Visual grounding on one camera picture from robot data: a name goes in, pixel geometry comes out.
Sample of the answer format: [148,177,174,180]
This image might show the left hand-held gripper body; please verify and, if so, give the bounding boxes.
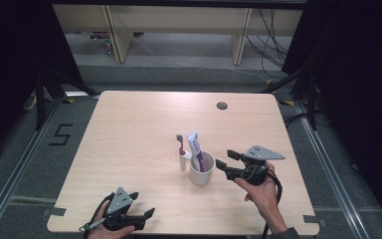
[102,186,146,232]

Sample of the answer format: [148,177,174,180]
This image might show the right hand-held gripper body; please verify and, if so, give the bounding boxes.
[225,143,286,186]

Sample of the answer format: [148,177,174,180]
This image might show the white cup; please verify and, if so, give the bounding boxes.
[178,149,216,187]

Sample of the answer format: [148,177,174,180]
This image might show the white and purple toothpaste tube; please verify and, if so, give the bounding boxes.
[187,129,207,173]

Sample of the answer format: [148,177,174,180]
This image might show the pink and grey toothbrush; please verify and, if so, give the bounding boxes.
[176,133,187,157]

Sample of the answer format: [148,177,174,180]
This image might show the person's right hand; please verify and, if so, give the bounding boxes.
[234,162,287,234]

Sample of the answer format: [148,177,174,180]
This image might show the person's left hand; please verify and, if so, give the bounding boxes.
[88,202,136,239]

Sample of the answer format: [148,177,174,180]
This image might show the black metal stand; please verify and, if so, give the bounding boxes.
[261,66,318,131]
[34,66,97,131]

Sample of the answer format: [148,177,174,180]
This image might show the dark curtain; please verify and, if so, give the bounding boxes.
[281,0,382,230]
[0,0,85,167]

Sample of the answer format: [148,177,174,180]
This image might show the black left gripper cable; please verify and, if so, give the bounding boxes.
[83,193,113,239]

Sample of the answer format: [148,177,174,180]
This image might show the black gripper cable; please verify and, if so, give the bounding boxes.
[261,168,284,239]
[83,193,113,239]

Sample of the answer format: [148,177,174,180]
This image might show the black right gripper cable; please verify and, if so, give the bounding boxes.
[261,168,284,239]

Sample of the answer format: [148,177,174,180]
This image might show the grey cable plug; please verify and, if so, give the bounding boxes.
[79,218,107,233]

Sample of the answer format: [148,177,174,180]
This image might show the aluminium floor rail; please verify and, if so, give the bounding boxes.
[293,99,370,239]
[0,98,63,239]

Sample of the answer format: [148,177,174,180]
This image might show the hanging black cables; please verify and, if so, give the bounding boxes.
[245,8,290,80]

